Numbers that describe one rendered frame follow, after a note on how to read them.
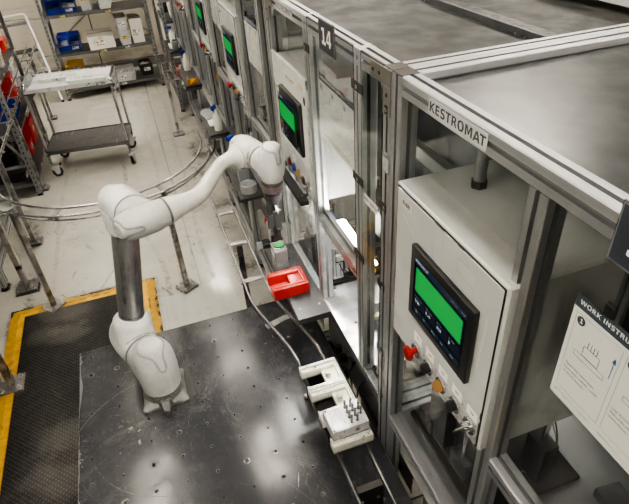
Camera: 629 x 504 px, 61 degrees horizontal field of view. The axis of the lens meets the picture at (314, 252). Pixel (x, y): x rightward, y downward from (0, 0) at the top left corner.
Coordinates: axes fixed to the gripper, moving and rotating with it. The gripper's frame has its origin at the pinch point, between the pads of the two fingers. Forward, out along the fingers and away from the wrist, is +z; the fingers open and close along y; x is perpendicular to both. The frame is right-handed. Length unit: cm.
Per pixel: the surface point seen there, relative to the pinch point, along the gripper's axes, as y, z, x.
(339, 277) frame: -22.9, 15.8, -21.9
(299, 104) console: -14, -63, -7
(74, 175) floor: 337, 153, 107
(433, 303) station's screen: -111, -62, -2
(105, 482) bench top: -67, 40, 86
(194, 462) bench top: -72, 39, 55
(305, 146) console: -17, -48, -8
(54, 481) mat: -14, 115, 122
